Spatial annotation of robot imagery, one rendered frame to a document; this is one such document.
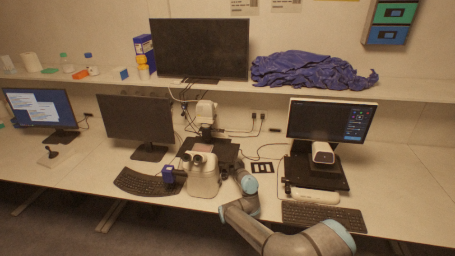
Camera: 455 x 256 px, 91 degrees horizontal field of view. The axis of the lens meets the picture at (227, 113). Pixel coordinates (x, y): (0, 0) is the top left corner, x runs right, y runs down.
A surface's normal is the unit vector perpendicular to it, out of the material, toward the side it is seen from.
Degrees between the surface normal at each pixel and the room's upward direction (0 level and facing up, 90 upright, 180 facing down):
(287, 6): 90
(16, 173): 0
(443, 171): 0
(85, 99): 90
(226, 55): 86
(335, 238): 19
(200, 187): 91
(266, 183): 0
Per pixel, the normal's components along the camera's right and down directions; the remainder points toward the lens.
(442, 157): -0.02, -0.87
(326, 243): 0.11, -0.67
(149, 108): -0.18, 0.43
